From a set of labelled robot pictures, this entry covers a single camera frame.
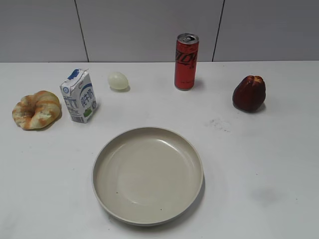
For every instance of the beige round plate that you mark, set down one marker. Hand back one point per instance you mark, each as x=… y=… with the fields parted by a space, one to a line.
x=147 y=176

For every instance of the dark red wax apple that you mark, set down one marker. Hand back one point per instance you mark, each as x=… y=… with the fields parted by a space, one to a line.
x=249 y=94

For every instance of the white egg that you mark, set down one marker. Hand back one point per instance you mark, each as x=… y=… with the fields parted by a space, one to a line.
x=118 y=81

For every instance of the ring-shaped bread roll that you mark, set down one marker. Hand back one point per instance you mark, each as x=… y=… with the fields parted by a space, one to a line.
x=36 y=111

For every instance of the white blue milk carton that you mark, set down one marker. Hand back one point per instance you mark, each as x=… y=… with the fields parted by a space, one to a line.
x=79 y=96

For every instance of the red soda can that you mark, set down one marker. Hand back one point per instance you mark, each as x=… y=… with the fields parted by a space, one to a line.
x=186 y=52

